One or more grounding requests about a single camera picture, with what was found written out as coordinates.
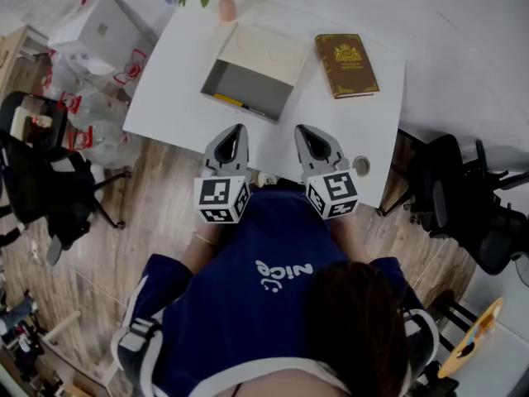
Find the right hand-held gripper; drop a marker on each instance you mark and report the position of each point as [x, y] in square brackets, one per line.
[335, 194]

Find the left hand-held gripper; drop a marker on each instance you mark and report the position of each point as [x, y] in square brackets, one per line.
[215, 199]

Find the grey box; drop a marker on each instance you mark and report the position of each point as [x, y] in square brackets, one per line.
[252, 85]

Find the person's right forearm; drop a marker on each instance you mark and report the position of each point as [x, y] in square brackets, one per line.
[351, 240]

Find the person's left forearm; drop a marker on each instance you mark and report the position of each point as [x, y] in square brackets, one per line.
[202, 248]

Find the person's white shoe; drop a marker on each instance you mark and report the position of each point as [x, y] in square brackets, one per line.
[265, 178]

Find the white table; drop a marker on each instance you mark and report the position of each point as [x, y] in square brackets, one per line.
[173, 106]

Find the brown hardcover book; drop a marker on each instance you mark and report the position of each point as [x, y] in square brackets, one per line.
[347, 66]

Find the pile of clear water jugs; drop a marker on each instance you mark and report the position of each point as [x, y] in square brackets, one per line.
[99, 139]

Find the navy blue shirt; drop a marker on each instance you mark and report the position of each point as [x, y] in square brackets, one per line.
[248, 317]

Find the round wooden table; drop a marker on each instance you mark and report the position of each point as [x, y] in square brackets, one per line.
[471, 337]

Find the light wooden desk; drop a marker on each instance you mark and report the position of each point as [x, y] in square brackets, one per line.
[12, 52]

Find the black bag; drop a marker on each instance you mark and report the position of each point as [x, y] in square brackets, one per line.
[438, 383]

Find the pale wooden frame furniture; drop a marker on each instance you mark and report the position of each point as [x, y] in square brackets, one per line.
[62, 325]

